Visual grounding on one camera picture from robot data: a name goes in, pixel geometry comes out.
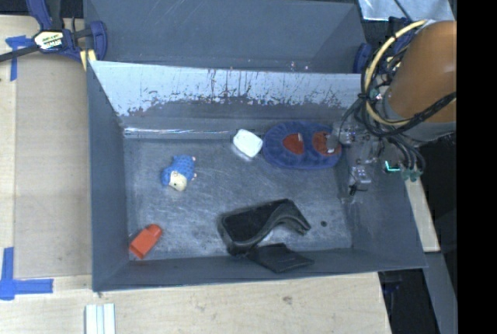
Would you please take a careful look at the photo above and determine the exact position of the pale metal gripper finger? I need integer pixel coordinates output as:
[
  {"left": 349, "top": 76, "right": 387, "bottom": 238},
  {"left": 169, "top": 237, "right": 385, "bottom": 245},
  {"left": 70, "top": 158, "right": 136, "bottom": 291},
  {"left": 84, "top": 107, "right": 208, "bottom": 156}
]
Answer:
[
  {"left": 325, "top": 129, "right": 356, "bottom": 155},
  {"left": 341, "top": 165, "right": 373, "bottom": 206}
]

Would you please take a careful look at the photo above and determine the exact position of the white rounded block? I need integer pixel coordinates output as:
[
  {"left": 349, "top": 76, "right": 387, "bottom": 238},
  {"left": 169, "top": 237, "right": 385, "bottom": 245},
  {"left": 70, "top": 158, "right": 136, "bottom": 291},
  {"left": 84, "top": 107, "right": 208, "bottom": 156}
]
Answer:
[{"left": 231, "top": 128, "right": 264, "bottom": 159}]

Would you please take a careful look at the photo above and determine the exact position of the black flat wallet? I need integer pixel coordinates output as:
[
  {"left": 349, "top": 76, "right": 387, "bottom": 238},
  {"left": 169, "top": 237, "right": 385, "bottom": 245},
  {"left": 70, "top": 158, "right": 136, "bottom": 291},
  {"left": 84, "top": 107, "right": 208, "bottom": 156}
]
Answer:
[{"left": 248, "top": 242, "right": 315, "bottom": 274}]

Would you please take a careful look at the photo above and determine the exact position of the grey metal bin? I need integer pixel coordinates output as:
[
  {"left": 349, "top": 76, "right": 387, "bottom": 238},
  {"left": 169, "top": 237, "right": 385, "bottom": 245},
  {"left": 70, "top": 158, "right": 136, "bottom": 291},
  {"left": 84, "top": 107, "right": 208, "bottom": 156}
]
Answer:
[{"left": 82, "top": 0, "right": 429, "bottom": 293}]

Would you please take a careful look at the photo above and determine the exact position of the blue toy hedgehog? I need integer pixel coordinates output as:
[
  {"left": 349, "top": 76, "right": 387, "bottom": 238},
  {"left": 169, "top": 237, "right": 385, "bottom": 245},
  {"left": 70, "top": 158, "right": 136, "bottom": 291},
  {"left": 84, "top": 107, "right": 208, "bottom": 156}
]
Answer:
[{"left": 160, "top": 154, "right": 198, "bottom": 193}]

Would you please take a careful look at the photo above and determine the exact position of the orange-red plastic block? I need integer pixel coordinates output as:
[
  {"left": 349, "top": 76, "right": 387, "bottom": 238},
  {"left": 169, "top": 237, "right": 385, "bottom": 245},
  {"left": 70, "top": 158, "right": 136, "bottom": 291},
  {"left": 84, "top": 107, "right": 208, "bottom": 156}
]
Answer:
[{"left": 128, "top": 224, "right": 164, "bottom": 260}]

